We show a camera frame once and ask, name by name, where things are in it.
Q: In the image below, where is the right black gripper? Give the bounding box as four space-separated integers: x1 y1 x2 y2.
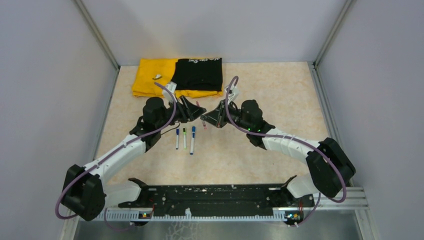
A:
201 99 252 131

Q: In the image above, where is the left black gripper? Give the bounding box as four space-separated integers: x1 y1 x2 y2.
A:
156 94 206 130

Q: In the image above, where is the large white blue marker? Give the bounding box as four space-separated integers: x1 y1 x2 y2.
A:
189 126 196 156

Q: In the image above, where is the white green-tipped pen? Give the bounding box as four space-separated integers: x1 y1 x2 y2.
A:
182 127 187 149

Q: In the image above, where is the white blue-ended marker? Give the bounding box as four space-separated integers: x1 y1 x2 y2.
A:
175 128 180 150

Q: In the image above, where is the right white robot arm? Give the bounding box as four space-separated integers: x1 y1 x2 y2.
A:
201 99 356 206

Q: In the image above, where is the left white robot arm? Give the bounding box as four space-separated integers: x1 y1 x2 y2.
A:
55 96 207 221

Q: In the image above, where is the black folded shirt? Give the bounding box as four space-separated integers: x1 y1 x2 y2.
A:
171 57 223 92

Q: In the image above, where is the yellow folded shirt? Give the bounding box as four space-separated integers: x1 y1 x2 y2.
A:
131 58 223 98

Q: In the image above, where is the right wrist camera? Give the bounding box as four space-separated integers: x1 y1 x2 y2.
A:
224 84 240 105

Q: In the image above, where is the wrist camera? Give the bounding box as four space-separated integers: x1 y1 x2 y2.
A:
224 84 240 105
162 81 177 103

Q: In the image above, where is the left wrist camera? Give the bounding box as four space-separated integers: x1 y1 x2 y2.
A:
162 81 177 103

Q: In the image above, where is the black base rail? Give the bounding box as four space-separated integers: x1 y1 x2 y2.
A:
118 183 315 221

